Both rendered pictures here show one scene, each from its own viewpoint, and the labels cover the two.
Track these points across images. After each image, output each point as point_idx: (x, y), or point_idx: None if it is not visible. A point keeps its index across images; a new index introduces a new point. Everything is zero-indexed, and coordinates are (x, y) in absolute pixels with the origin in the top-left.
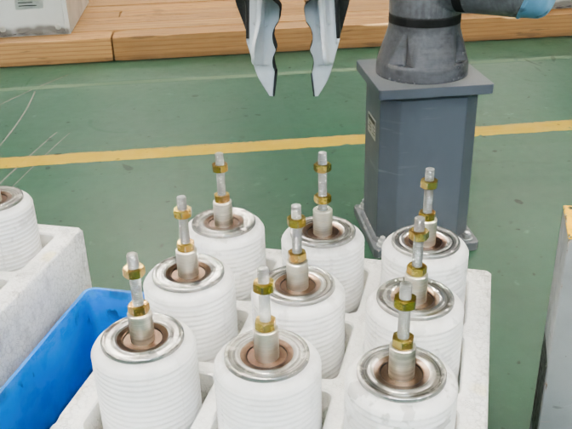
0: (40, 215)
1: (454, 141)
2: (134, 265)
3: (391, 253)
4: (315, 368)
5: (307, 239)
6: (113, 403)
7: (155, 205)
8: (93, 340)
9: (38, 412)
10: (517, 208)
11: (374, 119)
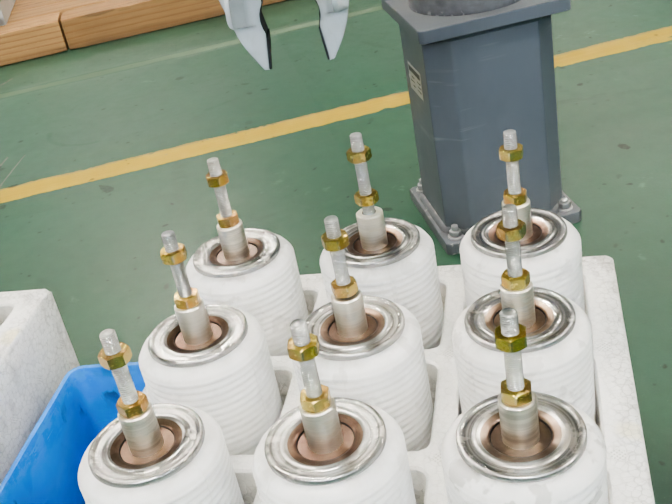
0: (1, 273)
1: (530, 83)
2: (113, 348)
3: (475, 257)
4: (397, 448)
5: (355, 258)
6: None
7: (149, 233)
8: (92, 435)
9: None
10: (624, 156)
11: (417, 71)
